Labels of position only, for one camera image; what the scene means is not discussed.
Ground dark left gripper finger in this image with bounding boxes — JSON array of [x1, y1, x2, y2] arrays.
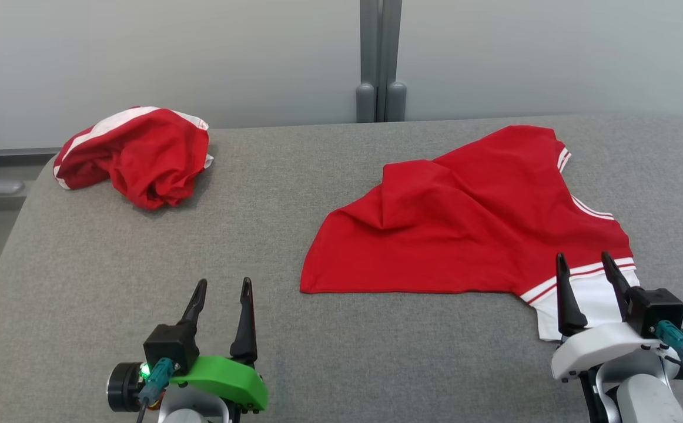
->
[[230, 277, 258, 363], [179, 278, 208, 340]]

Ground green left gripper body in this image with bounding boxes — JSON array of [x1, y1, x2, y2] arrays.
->
[[168, 354, 269, 411]]

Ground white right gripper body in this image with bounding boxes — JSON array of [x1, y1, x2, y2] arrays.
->
[[550, 322, 680, 382]]

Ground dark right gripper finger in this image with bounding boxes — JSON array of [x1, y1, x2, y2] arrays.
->
[[556, 253, 588, 337], [601, 251, 633, 322]]

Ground red basketball jersey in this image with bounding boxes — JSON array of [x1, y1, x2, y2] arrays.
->
[[300, 125, 641, 341]]

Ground red shorts with white stripe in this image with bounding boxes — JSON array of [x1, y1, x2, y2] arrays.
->
[[53, 106, 214, 210]]

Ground left camera cable teal plug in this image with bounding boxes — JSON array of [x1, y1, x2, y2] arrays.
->
[[136, 357, 176, 423]]

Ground grey partition post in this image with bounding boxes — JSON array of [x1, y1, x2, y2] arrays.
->
[[356, 0, 407, 123]]

